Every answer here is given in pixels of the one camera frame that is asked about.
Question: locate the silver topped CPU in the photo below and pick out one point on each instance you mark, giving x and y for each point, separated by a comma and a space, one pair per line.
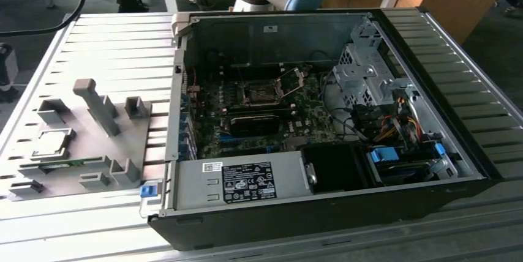
50, 142

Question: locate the CPU socket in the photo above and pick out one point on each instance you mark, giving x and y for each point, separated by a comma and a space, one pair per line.
261, 95

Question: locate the black chair base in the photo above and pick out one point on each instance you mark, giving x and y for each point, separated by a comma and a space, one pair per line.
132, 5

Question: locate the grey parts rack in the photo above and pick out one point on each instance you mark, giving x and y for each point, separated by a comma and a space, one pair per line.
81, 139

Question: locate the green RAM stick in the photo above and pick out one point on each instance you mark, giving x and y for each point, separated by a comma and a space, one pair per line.
82, 161

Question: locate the blue case latch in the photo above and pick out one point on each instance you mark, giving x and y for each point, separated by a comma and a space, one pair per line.
148, 191

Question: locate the silver power supply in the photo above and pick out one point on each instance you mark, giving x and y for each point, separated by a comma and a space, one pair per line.
196, 182

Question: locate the black RAM slot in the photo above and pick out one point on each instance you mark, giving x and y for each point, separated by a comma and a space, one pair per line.
257, 110

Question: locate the black rectangular heatsink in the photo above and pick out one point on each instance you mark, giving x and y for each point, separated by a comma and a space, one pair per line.
253, 125

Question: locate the green motherboard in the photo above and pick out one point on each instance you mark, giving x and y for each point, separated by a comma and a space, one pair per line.
309, 115

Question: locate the metal drive cage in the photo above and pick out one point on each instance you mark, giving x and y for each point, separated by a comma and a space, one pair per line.
355, 72

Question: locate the black fan shroud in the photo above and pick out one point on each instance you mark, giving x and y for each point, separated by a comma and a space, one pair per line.
331, 167

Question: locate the black open PC case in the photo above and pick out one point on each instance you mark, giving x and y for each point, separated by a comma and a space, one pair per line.
327, 219

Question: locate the hard disk in blue carrier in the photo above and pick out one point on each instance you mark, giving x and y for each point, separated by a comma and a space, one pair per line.
383, 155

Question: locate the blue plastic drive latch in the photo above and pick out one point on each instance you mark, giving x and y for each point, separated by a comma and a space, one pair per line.
439, 149

